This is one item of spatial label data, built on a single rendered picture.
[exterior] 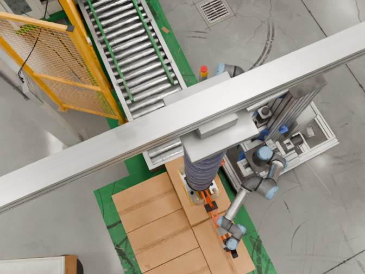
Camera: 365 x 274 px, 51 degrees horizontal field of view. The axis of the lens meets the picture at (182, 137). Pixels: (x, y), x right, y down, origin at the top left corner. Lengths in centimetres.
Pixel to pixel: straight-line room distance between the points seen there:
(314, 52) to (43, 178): 108
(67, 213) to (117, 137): 325
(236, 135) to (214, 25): 364
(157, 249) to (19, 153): 207
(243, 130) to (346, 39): 52
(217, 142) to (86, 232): 315
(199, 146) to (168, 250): 239
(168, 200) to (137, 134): 251
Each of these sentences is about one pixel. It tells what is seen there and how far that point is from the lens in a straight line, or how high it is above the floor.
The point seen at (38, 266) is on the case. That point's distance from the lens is 358.
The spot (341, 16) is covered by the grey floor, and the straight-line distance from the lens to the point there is 551.
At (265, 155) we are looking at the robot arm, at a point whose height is 127.
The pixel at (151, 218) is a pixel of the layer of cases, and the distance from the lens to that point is 385.
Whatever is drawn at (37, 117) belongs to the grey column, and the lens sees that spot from 359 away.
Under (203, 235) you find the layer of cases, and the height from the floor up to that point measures 54.
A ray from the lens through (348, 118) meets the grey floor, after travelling 495.
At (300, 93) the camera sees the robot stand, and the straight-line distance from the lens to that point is 261.
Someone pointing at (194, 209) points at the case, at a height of 94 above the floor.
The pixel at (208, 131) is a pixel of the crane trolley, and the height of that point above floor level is 296.
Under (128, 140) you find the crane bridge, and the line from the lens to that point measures 138.
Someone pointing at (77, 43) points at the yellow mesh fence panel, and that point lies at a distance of 287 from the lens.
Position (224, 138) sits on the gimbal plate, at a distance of 155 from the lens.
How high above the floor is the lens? 437
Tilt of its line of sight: 75 degrees down
